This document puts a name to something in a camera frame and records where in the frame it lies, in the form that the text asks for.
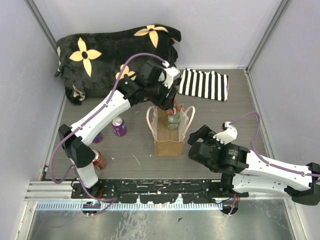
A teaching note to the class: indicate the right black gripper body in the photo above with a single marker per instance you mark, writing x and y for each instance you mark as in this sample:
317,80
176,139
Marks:
206,134

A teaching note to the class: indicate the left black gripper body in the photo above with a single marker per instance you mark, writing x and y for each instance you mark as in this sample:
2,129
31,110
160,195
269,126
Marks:
157,94

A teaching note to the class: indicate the red cola can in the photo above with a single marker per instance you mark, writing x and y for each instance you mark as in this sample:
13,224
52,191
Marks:
99,161
176,108

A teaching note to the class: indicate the clear glass green-cap bottle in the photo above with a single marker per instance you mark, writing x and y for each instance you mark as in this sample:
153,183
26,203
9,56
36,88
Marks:
174,121

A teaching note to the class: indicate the jute canvas tote bag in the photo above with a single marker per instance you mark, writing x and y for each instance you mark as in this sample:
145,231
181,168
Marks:
167,142

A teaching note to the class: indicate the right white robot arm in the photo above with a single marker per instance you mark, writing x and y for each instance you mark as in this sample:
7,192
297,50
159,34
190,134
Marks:
243,171

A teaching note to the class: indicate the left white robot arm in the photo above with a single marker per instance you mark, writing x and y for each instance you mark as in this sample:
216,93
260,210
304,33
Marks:
76,139

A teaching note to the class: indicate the purple soda can right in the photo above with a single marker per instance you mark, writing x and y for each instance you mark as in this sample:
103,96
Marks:
119,126

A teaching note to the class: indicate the purple soda can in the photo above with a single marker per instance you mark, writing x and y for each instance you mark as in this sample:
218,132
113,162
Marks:
119,126
98,138

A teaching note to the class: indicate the black floral plush blanket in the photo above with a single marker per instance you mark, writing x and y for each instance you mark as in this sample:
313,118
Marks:
89,63

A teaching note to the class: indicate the black white striped cloth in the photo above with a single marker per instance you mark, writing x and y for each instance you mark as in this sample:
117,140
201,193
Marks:
204,84

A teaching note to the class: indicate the purple soda can left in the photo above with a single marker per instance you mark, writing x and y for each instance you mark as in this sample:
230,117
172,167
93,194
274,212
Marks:
98,138

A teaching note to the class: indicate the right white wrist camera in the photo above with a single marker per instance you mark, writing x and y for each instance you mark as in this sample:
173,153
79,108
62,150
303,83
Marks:
228,134

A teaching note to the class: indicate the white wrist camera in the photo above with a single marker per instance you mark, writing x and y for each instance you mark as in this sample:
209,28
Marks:
228,134
168,75

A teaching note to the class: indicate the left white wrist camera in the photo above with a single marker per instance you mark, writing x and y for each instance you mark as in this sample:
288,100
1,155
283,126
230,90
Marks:
168,75

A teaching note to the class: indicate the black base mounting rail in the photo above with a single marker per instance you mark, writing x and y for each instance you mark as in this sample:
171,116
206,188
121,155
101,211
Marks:
159,191

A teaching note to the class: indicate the left aluminium frame post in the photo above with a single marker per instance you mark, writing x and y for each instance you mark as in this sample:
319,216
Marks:
41,22

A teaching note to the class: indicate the aluminium frame post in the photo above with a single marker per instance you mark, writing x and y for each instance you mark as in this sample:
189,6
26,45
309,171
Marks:
41,22
280,10

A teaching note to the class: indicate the right aluminium frame post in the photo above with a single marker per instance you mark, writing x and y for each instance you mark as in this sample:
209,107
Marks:
280,10

